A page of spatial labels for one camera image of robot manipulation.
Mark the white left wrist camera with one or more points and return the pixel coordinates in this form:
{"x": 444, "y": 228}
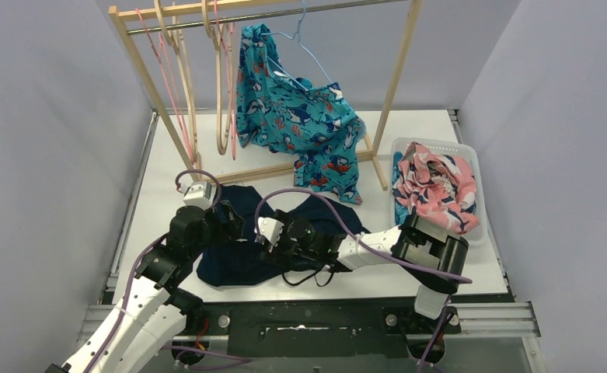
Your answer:
{"x": 200, "y": 194}

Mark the blue wire hanger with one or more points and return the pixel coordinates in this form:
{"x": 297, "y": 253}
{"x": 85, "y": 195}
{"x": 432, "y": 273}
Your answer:
{"x": 296, "y": 37}

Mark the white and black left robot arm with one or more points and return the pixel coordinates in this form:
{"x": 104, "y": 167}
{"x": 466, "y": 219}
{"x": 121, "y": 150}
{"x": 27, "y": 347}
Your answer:
{"x": 154, "y": 308}

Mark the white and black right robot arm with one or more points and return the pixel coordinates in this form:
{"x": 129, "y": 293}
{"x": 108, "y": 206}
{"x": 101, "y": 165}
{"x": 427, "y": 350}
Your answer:
{"x": 434, "y": 256}

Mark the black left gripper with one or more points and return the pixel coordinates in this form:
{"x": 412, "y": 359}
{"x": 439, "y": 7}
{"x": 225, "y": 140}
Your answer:
{"x": 228, "y": 221}

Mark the blue shark print shorts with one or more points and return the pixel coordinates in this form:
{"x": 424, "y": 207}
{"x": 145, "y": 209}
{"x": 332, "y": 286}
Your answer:
{"x": 400, "y": 212}

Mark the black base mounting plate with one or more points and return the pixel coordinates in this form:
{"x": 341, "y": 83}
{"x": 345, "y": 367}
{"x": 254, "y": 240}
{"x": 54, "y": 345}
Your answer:
{"x": 331, "y": 328}

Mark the pink floral shorts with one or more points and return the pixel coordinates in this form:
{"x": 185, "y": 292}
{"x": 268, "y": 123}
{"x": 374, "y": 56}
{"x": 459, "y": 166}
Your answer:
{"x": 439, "y": 188}

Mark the pink wire hanger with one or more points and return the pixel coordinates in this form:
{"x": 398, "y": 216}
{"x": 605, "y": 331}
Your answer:
{"x": 161, "y": 54}
{"x": 234, "y": 137}

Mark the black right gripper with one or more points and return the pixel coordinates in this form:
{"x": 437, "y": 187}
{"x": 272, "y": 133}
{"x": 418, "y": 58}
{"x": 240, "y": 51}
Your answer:
{"x": 274, "y": 252}

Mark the teal fish print shorts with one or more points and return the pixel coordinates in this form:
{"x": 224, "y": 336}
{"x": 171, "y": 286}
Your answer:
{"x": 290, "y": 115}

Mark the white plastic basket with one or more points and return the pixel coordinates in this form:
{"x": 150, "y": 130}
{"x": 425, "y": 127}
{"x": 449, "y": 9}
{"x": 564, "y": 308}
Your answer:
{"x": 479, "y": 234}

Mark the navy blue shorts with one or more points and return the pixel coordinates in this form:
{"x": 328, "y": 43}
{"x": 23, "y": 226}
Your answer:
{"x": 238, "y": 263}

